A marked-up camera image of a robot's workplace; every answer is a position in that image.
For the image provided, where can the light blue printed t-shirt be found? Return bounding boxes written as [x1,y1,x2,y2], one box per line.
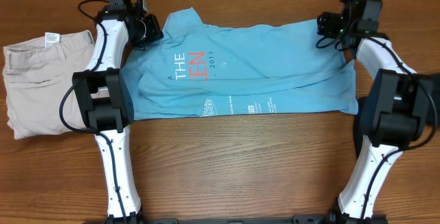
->
[122,8,358,120]

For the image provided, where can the black Nike garment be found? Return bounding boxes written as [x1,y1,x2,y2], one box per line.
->
[353,97,366,158]

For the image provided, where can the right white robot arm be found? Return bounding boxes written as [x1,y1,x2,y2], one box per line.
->
[292,0,438,223]

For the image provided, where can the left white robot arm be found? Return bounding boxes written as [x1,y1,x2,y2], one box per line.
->
[72,0,164,223]

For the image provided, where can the folded beige khaki pants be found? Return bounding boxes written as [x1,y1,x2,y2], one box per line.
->
[3,30,94,139]

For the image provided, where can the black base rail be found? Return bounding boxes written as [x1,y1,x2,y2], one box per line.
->
[85,213,389,224]

